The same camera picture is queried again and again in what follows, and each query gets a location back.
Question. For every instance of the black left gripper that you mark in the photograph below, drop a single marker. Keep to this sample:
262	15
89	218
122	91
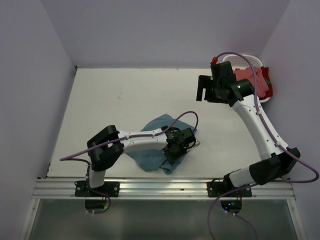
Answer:
172	158

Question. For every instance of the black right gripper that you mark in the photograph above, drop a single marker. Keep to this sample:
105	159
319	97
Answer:
205	81

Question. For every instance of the teal blue t shirt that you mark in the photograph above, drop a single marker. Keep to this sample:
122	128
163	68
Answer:
152	159

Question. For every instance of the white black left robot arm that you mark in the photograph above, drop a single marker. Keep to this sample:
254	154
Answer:
104	149

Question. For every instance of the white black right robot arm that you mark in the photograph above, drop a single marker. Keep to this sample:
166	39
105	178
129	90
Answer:
277	158

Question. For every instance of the white perforated laundry basket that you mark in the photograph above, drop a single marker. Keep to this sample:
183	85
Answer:
238	62

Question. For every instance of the pink t shirt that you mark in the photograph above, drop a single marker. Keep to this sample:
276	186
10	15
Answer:
261	85

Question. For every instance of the red green patterned cloth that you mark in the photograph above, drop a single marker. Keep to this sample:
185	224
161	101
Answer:
265	73

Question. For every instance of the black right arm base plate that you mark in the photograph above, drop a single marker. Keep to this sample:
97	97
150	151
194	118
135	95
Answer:
216	188

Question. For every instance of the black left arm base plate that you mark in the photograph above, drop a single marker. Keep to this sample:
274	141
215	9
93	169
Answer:
110	188

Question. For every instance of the aluminium table edge rail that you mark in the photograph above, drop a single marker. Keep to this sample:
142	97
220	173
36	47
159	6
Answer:
157	189

